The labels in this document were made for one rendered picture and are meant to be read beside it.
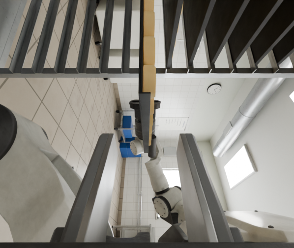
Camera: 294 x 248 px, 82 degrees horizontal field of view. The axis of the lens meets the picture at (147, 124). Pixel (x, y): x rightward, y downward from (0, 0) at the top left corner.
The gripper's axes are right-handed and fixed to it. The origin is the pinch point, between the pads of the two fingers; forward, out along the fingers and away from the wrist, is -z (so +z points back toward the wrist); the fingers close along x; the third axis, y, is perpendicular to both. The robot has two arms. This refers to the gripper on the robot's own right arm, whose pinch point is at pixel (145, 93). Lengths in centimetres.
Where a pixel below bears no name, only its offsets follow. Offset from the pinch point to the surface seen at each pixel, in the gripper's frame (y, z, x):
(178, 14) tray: 9.1, -25.3, 9.5
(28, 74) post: -7.2, -6.3, -48.6
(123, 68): -8.7, -8.4, -9.1
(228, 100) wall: -354, 113, 210
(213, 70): -8.2, -7.8, 28.2
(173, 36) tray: 3.8, -20.0, 9.2
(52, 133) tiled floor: -58, 49, -78
